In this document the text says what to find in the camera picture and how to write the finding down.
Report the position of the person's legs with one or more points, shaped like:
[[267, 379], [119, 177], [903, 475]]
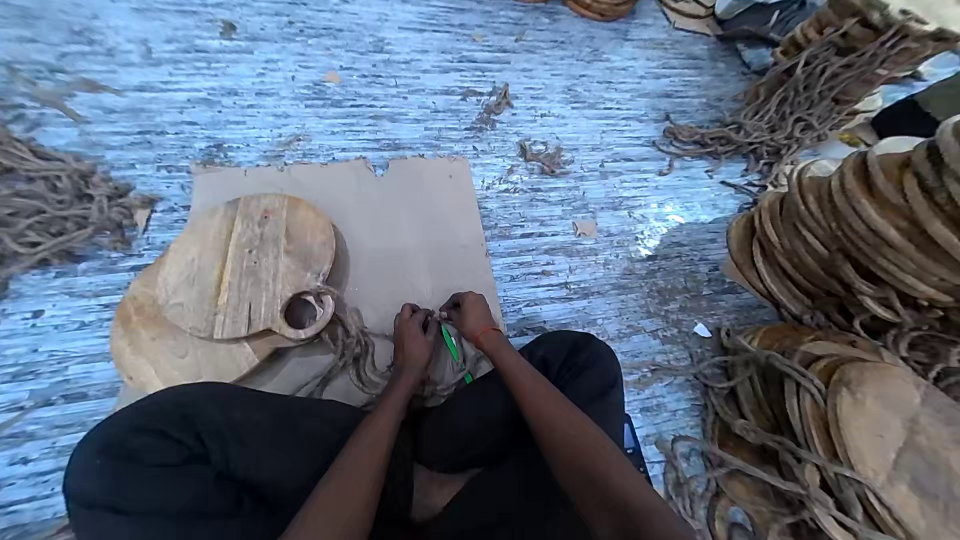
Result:
[[195, 457]]

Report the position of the small cardboard scrap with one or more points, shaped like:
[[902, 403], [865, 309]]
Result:
[[584, 227]]

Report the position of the black device with buttons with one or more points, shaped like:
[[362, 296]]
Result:
[[635, 448]]

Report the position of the bright green tool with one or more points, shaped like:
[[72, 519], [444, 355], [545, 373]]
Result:
[[451, 345]]

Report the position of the person's right hand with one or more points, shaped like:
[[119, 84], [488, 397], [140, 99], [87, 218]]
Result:
[[474, 315]]

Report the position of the cardboard sheet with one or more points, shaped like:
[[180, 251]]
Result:
[[405, 225]]

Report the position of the person's left hand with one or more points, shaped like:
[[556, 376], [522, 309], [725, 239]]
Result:
[[411, 345]]

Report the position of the person's right fingers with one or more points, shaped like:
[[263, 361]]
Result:
[[453, 302]]

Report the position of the stack of round wooden boards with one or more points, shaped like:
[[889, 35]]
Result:
[[862, 225]]

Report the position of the small white scrap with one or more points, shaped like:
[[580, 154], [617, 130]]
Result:
[[702, 330]]

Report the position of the person's right forearm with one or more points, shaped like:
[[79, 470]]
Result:
[[568, 439]]

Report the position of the person's left forearm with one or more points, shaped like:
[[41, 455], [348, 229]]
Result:
[[356, 472]]

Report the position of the person's left fingers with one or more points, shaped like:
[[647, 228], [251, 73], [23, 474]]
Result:
[[409, 310]]

